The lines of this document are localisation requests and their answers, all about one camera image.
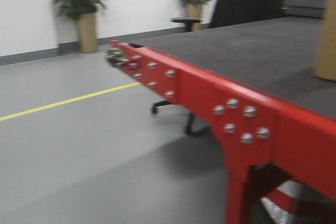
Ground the dark grey conveyor belt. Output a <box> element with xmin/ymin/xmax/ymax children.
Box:
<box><xmin>131</xmin><ymin>17</ymin><xmax>335</xmax><ymax>119</ymax></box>

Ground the black office stool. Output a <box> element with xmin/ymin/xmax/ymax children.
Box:
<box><xmin>151</xmin><ymin>17</ymin><xmax>203</xmax><ymax>136</ymax></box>

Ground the far grey conveyor belt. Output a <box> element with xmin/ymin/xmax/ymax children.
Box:
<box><xmin>282</xmin><ymin>0</ymin><xmax>327</xmax><ymax>19</ymax></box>

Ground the left potted green plant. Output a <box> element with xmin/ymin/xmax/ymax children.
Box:
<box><xmin>52</xmin><ymin>0</ymin><xmax>106</xmax><ymax>53</ymax></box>

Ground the brown cardboard box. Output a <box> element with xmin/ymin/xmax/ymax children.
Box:
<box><xmin>313</xmin><ymin>0</ymin><xmax>335</xmax><ymax>82</ymax></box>

